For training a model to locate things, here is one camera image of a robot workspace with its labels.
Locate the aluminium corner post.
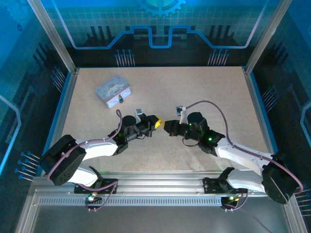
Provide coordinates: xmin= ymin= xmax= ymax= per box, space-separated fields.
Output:
xmin=26 ymin=0 xmax=79 ymax=74
xmin=244 ymin=0 xmax=299 ymax=71

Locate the aluminium front rail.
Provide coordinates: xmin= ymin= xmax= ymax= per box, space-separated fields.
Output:
xmin=31 ymin=170 xmax=294 ymax=198

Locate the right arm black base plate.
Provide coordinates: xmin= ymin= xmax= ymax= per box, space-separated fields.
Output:
xmin=202 ymin=176 xmax=249 ymax=195

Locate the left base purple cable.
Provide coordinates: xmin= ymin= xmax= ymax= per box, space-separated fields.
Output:
xmin=76 ymin=181 xmax=119 ymax=213

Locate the pastel cartoon tin box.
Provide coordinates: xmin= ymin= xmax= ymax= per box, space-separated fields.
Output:
xmin=95 ymin=74 xmax=132 ymax=109

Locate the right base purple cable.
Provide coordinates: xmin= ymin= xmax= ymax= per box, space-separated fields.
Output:
xmin=223 ymin=189 xmax=250 ymax=213

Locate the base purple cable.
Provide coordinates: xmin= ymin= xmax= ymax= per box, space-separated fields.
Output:
xmin=223 ymin=189 xmax=250 ymax=213
xmin=76 ymin=181 xmax=119 ymax=213

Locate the aluminium side rail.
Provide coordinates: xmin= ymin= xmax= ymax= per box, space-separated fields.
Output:
xmin=242 ymin=66 xmax=279 ymax=156
xmin=43 ymin=67 xmax=80 ymax=176

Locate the right aluminium side rail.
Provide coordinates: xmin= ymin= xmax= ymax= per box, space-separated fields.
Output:
xmin=242 ymin=66 xmax=279 ymax=156

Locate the left aluminium side rail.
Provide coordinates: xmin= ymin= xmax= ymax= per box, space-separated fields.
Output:
xmin=43 ymin=67 xmax=80 ymax=176

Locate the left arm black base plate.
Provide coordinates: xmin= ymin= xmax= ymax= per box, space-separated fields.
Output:
xmin=73 ymin=178 xmax=119 ymax=195

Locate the left aluminium corner post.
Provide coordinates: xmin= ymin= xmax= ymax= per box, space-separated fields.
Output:
xmin=26 ymin=0 xmax=79 ymax=74

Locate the slotted grey cable duct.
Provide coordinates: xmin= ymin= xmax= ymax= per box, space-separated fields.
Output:
xmin=38 ymin=197 xmax=224 ymax=207

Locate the right aluminium corner post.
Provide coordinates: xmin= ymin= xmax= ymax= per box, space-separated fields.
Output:
xmin=244 ymin=0 xmax=299 ymax=71

